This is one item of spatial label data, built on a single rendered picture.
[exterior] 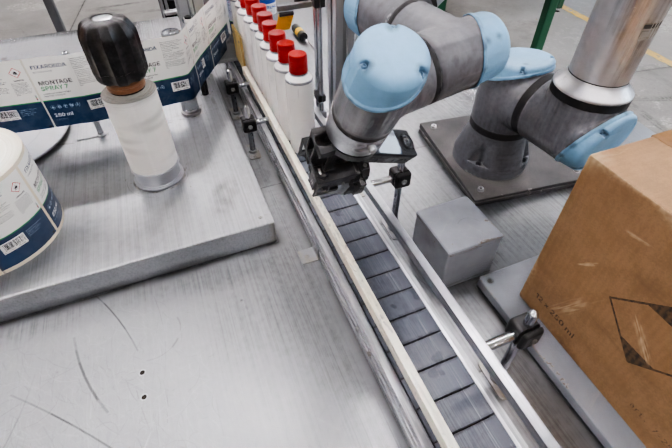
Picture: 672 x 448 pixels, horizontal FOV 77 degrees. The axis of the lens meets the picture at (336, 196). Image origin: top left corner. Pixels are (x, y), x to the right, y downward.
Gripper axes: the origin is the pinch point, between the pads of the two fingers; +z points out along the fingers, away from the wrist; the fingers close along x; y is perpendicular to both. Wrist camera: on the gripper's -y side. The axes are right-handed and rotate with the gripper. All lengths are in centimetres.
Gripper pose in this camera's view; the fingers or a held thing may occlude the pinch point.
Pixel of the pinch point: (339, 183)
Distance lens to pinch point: 71.6
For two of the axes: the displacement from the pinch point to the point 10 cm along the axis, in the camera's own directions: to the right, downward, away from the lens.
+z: -1.9, 3.2, 9.3
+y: -9.3, 2.6, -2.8
